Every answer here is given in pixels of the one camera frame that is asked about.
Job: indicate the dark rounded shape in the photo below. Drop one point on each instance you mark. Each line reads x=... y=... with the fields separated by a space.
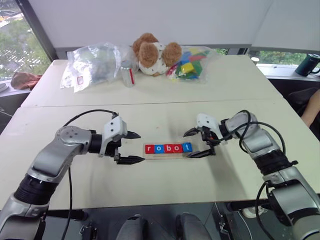
x=132 y=228
x=192 y=227

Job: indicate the bag of colourful blocks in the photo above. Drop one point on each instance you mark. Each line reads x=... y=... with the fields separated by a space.
x=191 y=63

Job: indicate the blue letter tile o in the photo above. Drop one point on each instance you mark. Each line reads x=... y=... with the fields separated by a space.
x=158 y=148

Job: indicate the dark green mug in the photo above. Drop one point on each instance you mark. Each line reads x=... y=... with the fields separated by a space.
x=307 y=64

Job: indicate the brown white teddy bear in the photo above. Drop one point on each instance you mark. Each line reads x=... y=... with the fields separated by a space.
x=151 y=56

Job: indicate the wooden letter tray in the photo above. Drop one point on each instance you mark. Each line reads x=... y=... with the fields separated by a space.
x=162 y=155

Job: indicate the blue letter tile t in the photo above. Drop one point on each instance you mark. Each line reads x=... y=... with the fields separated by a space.
x=187 y=147

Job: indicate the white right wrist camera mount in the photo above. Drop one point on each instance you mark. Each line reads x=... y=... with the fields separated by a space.
x=206 y=121

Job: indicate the white rounded object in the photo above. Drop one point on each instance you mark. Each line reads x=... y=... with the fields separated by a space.
x=250 y=213

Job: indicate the small white cup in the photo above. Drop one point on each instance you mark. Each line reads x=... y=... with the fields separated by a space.
x=254 y=60

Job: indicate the reddish brown cloth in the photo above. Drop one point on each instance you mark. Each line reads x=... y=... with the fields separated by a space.
x=23 y=80

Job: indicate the white plates stack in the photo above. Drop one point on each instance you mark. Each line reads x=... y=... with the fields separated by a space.
x=2 y=88

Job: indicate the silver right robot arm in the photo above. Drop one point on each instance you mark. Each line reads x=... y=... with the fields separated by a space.
x=260 y=140

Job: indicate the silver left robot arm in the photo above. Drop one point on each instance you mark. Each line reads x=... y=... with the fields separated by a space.
x=50 y=160

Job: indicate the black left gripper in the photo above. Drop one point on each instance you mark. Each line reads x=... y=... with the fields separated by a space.
x=113 y=147

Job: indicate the red letter tile b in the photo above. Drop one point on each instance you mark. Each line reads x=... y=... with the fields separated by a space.
x=168 y=148

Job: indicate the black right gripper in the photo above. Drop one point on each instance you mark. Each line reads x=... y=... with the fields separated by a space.
x=208 y=136

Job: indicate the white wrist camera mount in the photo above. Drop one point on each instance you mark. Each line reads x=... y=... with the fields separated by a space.
x=206 y=121
x=113 y=127

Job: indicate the red letter tile o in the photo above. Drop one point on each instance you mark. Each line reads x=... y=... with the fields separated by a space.
x=177 y=148

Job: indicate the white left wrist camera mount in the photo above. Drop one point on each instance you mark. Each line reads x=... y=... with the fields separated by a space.
x=113 y=127

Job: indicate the silver can red stripe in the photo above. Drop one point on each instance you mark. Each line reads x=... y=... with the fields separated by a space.
x=127 y=75

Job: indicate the clear plastic bag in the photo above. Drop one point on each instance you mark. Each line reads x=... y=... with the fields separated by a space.
x=92 y=66

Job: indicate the bare person forearm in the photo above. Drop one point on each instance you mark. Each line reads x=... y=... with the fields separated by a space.
x=312 y=110

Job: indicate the red letter tile r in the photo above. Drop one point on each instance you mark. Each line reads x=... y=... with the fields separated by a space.
x=149 y=148

